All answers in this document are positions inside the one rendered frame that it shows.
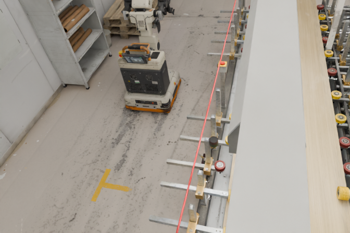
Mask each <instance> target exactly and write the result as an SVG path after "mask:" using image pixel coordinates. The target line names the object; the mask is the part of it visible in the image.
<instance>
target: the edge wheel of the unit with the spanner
mask: <svg viewBox="0 0 350 233"><path fill-rule="evenodd" d="M225 168H226V164H225V163H224V162H223V161H221V160H218V161H216V162H215V170H216V171H218V172H222V171H224V170H225Z"/></svg>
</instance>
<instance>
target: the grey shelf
mask: <svg viewBox="0 0 350 233"><path fill-rule="evenodd" d="M19 1H20V3H21V5H22V6H23V8H24V10H25V12H26V14H27V16H28V18H29V20H30V22H31V24H32V26H33V28H34V30H35V32H36V34H37V36H38V38H39V40H40V41H41V43H42V45H43V47H44V49H45V51H46V53H47V55H48V57H49V59H50V61H51V63H52V65H53V67H54V69H55V71H56V73H57V74H58V76H59V78H60V80H61V82H62V84H63V86H64V87H67V85H65V84H76V85H85V87H86V89H89V88H90V87H89V86H88V83H87V82H88V80H89V79H90V77H91V75H92V74H93V73H94V72H95V70H96V69H97V68H98V67H99V65H100V64H101V63H102V61H103V60H104V58H105V57H106V56H107V54H108V53H109V56H110V57H111V56H112V54H111V52H110V49H109V46H108V43H107V40H106V36H105V33H104V30H103V27H102V24H101V21H100V19H99V16H98V13H97V10H96V7H95V4H94V1H93V0H53V1H51V0H19ZM82 4H84V5H85V6H86V7H88V8H89V9H90V11H89V12H88V13H87V14H86V15H85V16H84V17H83V18H82V19H81V20H80V21H79V22H78V23H77V24H76V25H74V26H73V27H72V28H71V29H70V30H69V31H68V32H67V33H65V31H64V29H63V26H62V24H61V22H60V20H59V17H58V16H59V15H60V14H61V13H62V12H63V11H65V10H66V9H67V8H68V7H69V6H73V7H74V6H75V5H77V6H78V7H80V6H81V5H82ZM79 27H82V28H83V30H84V31H86V30H87V29H88V28H90V29H92V32H91V34H90V35H89V36H88V37H87V38H86V40H85V41H84V42H83V43H82V44H81V46H80V47H79V48H78V49H77V51H76V52H75V53H74V52H73V49H72V47H71V45H70V42H69V40H68V38H69V37H71V36H72V35H73V34H74V32H75V31H76V30H77V29H78V28H79ZM104 39H105V40H104Z"/></svg>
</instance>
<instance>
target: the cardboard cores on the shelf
mask: <svg viewBox="0 0 350 233"><path fill-rule="evenodd" d="M51 1H53V0H51ZM89 11H90V9H89V8H88V7H86V6H85V5H84V4H82V5H81V6H80V7H78V6H77V5H75V6H74V7H73V6H69V7H68V8H67V9H66V10H65V11H63V12H62V13H61V14H60V15H59V16H58V17H59V20H60V22H61V24H62V26H63V29H64V31H65V33H67V32H68V31H69V30H70V29H71V28H72V27H73V26H74V25H76V24H77V23H78V22H79V21H80V20H81V19H82V18H83V17H84V16H85V15H86V14H87V13H88V12H89ZM91 32H92V29H90V28H88V29H87V30H86V31H84V30H83V28H82V27H79V28H78V29H77V30H76V31H75V32H74V34H73V35H72V36H71V37H69V38H68V40H69V42H70V45H71V47H72V49H73V52H74V53H75V52H76V51H77V49H78V48H79V47H80V46H81V44H82V43H83V42H84V41H85V40H86V38H87V37H88V36H89V35H90V34H91Z"/></svg>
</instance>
